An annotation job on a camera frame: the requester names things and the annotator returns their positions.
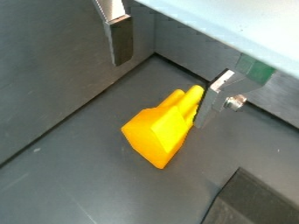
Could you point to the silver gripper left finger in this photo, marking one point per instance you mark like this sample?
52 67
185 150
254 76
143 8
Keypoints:
119 29

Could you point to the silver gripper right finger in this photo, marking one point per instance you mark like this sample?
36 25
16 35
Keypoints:
225 91

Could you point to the black curved fixture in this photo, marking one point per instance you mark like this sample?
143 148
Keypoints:
247 201

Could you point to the yellow three prong object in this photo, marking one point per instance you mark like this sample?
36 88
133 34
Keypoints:
156 131

